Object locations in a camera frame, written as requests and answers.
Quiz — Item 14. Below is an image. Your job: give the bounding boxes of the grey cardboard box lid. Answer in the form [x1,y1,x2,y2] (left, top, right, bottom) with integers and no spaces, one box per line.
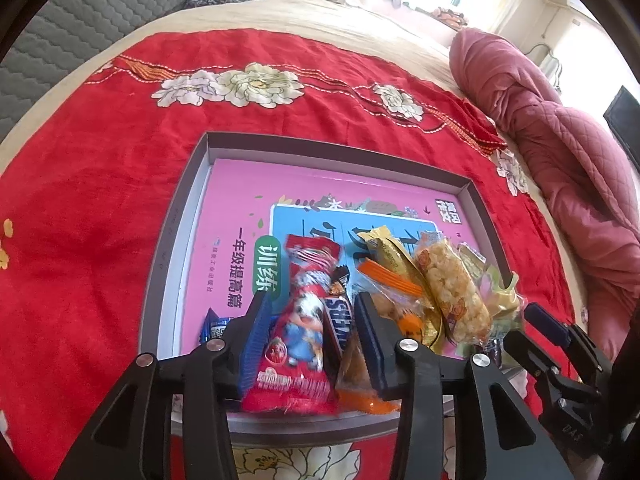
[137,131,513,448]

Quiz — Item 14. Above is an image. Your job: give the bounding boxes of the black screen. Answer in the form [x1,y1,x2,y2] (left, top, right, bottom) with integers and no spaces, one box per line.
[602,85,640,163]

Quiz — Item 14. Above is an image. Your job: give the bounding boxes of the clear packet with yellow cake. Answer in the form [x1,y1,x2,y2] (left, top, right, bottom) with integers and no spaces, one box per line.
[482,272,525,333]

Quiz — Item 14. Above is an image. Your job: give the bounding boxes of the red floral blanket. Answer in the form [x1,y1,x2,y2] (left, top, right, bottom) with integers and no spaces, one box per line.
[0,29,596,480]

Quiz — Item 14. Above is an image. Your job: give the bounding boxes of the small pink cloth bundle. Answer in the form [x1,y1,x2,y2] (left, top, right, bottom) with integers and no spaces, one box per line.
[420,5,468,28]

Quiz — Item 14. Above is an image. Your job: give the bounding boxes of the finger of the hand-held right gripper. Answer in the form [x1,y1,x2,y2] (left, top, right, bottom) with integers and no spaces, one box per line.
[501,330,604,442]
[522,301,616,377]

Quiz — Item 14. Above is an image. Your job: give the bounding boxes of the white metal frame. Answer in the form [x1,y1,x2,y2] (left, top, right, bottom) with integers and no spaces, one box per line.
[525,42,563,91]

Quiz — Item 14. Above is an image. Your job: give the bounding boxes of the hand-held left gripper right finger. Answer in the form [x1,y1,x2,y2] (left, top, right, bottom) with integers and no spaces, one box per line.
[352,291,576,480]

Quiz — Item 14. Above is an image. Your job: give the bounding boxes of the brown chocolate bar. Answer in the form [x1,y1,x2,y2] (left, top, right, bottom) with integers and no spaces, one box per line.
[322,266,353,356]

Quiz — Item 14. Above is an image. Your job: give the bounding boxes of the red cartoon snack packet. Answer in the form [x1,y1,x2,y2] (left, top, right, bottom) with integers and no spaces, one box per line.
[240,234,343,415]

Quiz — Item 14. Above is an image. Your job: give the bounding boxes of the orange-edged clear snack packet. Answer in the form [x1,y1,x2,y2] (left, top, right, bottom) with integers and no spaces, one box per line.
[357,257,436,346]

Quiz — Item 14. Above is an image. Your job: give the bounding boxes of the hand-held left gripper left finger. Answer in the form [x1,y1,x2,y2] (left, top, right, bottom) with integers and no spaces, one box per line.
[50,290,273,480]

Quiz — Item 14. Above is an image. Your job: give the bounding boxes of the beige bed sheet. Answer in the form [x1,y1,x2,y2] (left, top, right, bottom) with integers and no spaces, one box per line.
[0,0,601,341]

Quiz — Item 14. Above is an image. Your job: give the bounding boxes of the clear puffed snack packet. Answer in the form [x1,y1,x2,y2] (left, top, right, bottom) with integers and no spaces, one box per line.
[414,231,493,358]

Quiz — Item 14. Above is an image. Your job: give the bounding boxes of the pink book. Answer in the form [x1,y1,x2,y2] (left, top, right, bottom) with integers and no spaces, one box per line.
[172,157,471,361]

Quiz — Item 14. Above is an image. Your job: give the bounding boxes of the pink quilt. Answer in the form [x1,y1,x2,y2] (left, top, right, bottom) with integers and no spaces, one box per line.
[448,27,640,361]

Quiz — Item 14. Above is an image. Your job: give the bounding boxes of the grey quilted headboard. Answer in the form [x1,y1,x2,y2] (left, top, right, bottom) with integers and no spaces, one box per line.
[0,0,231,146]

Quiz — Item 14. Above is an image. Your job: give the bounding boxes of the yellow wafer packet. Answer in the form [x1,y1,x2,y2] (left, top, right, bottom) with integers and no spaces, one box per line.
[365,225,446,356]

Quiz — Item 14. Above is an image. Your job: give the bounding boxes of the blue cookie packet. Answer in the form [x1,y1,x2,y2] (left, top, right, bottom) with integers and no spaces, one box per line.
[200,307,236,343]

